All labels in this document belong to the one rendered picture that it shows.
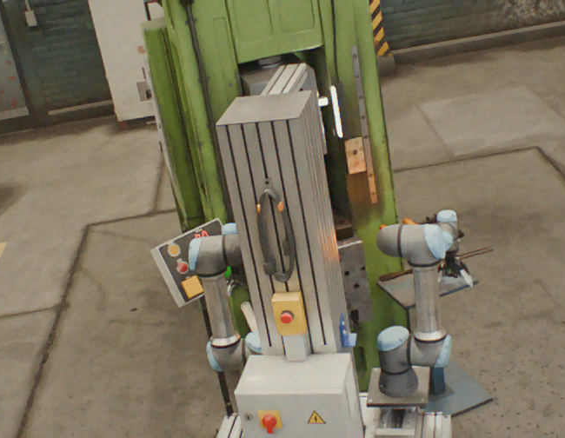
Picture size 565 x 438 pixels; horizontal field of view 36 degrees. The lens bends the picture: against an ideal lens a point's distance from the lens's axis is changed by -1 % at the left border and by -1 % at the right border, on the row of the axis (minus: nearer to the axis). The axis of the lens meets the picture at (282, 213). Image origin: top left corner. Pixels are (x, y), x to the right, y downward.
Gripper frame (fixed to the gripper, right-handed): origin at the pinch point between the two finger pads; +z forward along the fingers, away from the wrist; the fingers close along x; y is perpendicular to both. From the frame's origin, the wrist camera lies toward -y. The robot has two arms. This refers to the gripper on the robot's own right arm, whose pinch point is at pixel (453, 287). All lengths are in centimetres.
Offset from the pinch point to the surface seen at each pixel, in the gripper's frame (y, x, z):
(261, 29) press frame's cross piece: -57, -77, -102
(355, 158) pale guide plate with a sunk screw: -69, -45, -32
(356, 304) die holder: -47, -51, 35
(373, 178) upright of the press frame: -75, -39, -19
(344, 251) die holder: -46, -53, 5
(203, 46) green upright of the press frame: -45, -101, -101
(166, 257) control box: 1, -121, -21
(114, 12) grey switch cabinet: -519, -351, -32
